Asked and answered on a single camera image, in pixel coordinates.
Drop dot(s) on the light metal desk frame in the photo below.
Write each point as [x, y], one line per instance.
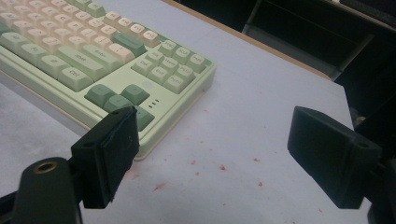
[292, 53]

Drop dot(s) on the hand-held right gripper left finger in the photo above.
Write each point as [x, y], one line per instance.
[106, 158]

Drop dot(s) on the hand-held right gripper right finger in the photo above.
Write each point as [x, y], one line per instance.
[327, 155]

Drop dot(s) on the green and cream keyboard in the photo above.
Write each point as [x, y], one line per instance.
[174, 102]

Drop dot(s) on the white table cover sheet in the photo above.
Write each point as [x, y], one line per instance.
[249, 109]

